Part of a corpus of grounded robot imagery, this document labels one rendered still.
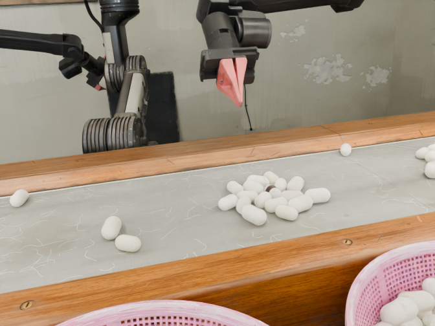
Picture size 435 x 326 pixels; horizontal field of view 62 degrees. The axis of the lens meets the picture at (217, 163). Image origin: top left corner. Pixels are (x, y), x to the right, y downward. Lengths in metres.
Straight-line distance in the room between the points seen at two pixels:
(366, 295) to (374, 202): 0.22
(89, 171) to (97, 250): 0.24
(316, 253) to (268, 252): 0.05
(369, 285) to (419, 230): 0.11
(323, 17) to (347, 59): 0.36
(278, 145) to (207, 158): 0.14
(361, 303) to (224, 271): 0.12
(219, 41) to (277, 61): 2.02
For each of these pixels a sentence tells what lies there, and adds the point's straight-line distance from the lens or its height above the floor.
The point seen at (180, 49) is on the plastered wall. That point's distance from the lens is 2.53.
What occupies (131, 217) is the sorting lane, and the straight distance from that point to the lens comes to 0.52.
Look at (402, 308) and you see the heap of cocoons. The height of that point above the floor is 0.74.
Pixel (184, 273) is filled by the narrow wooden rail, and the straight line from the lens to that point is 0.35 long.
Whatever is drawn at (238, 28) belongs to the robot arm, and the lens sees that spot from 0.73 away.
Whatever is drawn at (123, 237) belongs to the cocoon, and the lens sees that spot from 0.44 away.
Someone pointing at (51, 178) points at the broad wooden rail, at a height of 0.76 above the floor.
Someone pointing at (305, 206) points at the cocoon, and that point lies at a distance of 0.50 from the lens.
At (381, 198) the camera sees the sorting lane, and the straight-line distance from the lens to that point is 0.56.
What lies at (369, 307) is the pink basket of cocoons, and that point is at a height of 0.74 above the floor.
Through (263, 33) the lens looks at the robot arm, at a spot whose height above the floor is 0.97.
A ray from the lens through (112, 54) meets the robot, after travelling 1.12.
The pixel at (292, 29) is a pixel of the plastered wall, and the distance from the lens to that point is 2.71.
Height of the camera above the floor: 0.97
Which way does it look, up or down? 20 degrees down
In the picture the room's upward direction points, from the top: 4 degrees counter-clockwise
